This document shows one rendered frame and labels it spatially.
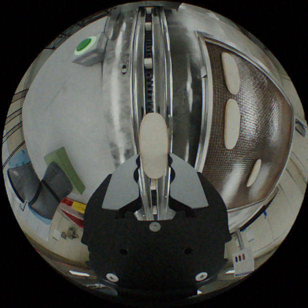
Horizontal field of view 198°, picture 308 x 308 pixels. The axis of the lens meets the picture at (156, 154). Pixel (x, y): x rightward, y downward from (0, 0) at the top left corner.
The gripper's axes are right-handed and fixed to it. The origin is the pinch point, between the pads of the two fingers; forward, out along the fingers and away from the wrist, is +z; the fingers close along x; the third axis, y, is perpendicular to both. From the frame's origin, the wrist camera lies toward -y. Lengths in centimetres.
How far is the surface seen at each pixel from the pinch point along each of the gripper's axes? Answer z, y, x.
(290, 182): -28, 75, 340
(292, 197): -73, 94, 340
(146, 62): 6.9, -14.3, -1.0
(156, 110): 8.9, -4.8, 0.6
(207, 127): 4.8, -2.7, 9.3
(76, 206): 8, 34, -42
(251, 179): 1.0, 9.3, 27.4
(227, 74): 3.6, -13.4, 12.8
